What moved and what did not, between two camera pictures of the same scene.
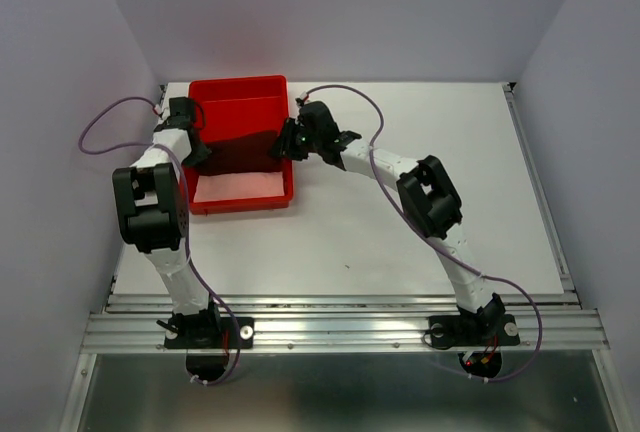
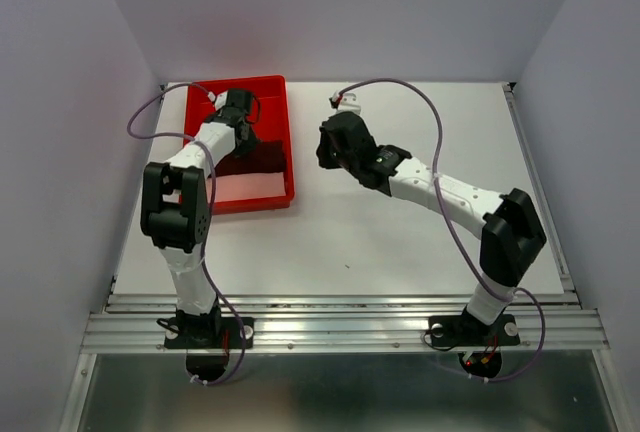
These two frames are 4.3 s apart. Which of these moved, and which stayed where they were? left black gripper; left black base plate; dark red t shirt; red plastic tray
Moved: left black gripper
Stayed: left black base plate; dark red t shirt; red plastic tray
